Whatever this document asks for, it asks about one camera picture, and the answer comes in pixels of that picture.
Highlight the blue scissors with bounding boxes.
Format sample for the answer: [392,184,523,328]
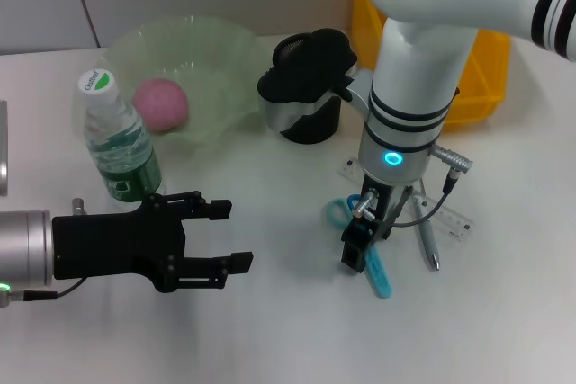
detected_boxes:
[324,193,394,299]

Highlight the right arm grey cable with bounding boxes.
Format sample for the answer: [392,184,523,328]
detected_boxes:
[350,143,477,228]

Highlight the pink peach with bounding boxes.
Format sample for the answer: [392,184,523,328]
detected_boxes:
[132,78,189,134]

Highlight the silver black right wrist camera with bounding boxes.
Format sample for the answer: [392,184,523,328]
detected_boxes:
[256,27,360,132]

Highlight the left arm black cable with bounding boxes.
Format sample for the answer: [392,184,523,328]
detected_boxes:
[0,276,87,309]

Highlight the grey ballpoint pen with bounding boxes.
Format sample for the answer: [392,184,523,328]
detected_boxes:
[407,181,442,272]

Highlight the translucent green fruit plate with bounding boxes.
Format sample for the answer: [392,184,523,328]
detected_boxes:
[103,14,270,147]

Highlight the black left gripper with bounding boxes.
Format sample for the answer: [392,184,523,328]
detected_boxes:
[51,190,255,294]

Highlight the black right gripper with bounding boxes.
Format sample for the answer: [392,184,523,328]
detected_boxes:
[340,174,413,275]

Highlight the black mesh pen holder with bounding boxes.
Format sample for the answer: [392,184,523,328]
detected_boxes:
[271,32,344,145]

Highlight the clear green-label water bottle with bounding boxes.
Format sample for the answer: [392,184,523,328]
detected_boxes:
[71,67,164,205]

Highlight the yellow plastic bin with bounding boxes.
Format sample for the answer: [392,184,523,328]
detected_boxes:
[349,0,512,133]

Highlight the clear plastic ruler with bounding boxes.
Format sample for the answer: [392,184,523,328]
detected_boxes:
[337,156,473,241]

